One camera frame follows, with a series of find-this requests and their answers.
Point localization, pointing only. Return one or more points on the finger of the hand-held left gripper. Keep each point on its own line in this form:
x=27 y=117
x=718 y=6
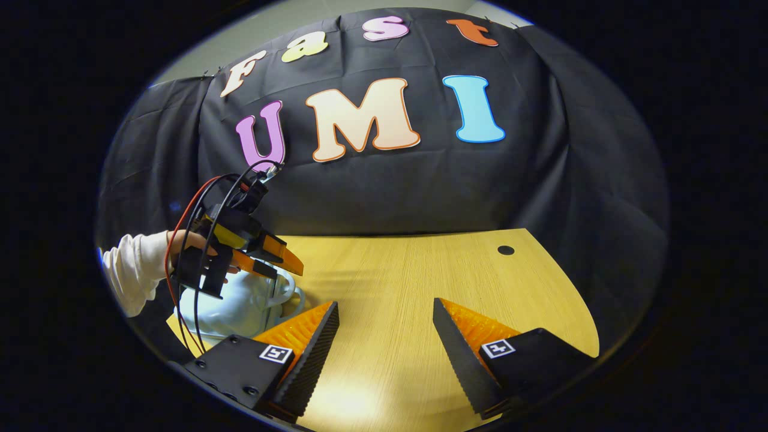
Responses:
x=255 y=265
x=282 y=255

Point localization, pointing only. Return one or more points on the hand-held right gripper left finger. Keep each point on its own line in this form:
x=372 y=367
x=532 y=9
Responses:
x=315 y=354

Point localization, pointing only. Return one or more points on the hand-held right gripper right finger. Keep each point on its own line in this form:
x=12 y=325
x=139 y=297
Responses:
x=459 y=360

